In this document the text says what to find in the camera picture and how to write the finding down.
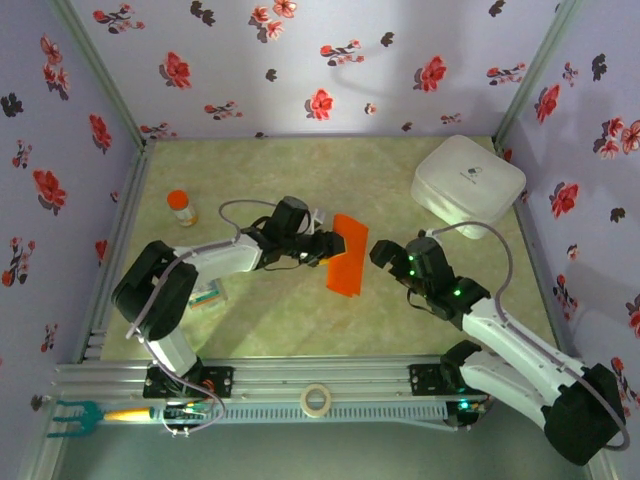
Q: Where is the white square storage case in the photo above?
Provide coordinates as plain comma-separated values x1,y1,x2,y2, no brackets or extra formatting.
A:
409,133,528,240

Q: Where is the thin black left camera cable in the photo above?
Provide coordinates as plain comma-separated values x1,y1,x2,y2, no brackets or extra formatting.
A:
262,257,309,274

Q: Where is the aluminium frame post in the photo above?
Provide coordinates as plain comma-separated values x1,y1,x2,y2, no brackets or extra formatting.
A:
47,0,156,151
492,0,586,151

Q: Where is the orange square paper sheet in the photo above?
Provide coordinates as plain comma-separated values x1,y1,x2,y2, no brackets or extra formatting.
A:
325,213,370,299

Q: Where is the long aluminium frame rail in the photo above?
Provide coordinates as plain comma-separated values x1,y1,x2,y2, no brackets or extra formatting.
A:
49,355,596,401

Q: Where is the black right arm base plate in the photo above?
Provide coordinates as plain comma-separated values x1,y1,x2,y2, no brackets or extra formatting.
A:
408,363,501,399

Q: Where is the thin black camera cable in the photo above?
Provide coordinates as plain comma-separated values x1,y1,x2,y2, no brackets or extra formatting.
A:
262,257,309,274
405,287,436,317

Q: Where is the small orange-green card pack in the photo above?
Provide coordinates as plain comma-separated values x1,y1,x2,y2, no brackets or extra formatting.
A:
187,279,229,311

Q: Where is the orange-capped small bottle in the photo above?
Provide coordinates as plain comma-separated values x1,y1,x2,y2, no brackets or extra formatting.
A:
166,189,200,229

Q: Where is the white tape roll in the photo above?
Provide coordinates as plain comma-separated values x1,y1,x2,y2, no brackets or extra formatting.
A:
299,383,335,419

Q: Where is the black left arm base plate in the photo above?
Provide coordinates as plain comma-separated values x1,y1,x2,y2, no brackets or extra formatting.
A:
142,364,236,400

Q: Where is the aluminium side frame rail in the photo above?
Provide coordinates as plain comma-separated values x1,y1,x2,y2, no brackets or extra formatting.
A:
512,199,571,359
74,144,156,361

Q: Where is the teal rake with yellow handle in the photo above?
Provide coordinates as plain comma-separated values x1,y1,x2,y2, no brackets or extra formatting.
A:
46,398,156,440

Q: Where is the grey slotted cable duct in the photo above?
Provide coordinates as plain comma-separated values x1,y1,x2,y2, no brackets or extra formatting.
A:
162,403,449,424

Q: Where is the thin black right camera cable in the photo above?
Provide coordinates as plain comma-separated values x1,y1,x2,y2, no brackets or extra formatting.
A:
405,287,436,317

